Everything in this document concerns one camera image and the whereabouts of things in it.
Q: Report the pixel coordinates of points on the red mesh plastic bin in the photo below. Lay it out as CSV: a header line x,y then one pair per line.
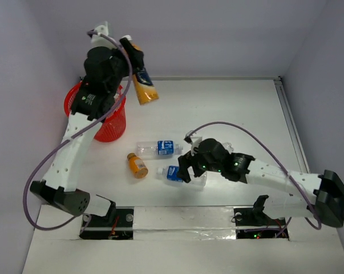
x,y
113,127

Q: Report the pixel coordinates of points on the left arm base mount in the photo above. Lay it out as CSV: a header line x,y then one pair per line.
x,y
119,228

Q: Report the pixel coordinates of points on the blue label bottle front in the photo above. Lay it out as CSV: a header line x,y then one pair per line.
x,y
168,175

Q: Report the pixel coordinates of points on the aluminium rail right edge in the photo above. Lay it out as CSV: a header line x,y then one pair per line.
x,y
297,145

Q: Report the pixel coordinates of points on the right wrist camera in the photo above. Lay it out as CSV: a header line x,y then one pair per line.
x,y
194,140

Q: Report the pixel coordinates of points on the blue label bottle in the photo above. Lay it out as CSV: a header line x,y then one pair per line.
x,y
168,175
159,148

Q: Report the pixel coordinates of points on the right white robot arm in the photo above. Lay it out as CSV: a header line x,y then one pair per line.
x,y
304,195

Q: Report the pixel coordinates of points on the tall orange juice bottle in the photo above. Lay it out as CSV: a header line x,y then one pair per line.
x,y
145,90

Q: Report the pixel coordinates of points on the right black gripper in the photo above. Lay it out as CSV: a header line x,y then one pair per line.
x,y
183,161

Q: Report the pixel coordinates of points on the small orange juice bottle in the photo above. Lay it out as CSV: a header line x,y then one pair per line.
x,y
137,166

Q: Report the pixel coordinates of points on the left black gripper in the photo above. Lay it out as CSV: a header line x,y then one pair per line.
x,y
132,54

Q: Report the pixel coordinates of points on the blue label bottle middle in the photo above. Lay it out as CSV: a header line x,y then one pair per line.
x,y
159,148

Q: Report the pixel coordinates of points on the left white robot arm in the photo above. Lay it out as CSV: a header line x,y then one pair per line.
x,y
105,68

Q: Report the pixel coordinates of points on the crushed red label bottle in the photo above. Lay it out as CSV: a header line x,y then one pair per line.
x,y
228,147

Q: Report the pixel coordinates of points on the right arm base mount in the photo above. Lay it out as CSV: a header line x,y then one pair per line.
x,y
253,223

